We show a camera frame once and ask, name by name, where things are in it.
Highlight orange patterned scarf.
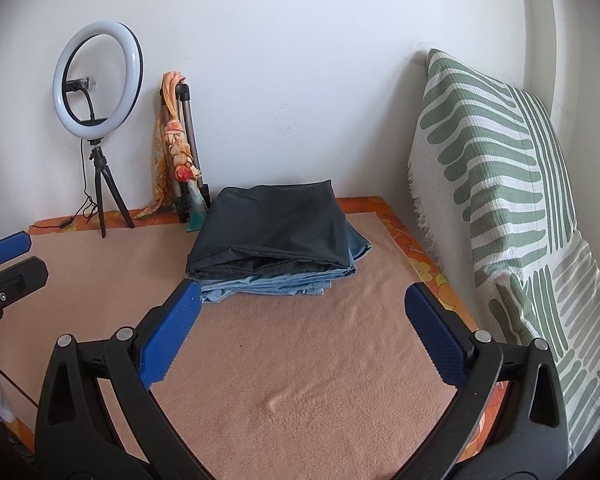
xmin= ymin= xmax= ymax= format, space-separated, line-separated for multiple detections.
xmin=132 ymin=70 xmax=208 ymax=233

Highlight orange floral bedsheet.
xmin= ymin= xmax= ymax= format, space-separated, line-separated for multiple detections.
xmin=28 ymin=196 xmax=512 ymax=466

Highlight black ring light cable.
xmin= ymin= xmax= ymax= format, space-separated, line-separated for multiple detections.
xmin=28 ymin=138 xmax=100 ymax=231

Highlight white ring light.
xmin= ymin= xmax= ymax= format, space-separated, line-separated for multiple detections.
xmin=52 ymin=20 xmax=144 ymax=142

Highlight folded light blue jeans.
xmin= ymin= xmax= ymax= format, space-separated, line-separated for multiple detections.
xmin=195 ymin=222 xmax=372 ymax=304

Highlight black mini tripod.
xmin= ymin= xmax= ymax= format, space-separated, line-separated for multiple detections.
xmin=90 ymin=139 xmax=135 ymax=238

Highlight folded silver black tripod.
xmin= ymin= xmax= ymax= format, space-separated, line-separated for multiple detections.
xmin=158 ymin=79 xmax=214 ymax=224

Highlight pink beige blanket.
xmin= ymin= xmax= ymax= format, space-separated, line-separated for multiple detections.
xmin=0 ymin=211 xmax=481 ymax=480

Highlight green white patterned pillow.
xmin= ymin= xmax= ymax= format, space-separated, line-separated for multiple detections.
xmin=408 ymin=49 xmax=600 ymax=454

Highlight dark grey pants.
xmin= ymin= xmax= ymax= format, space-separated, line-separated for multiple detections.
xmin=186 ymin=181 xmax=352 ymax=281

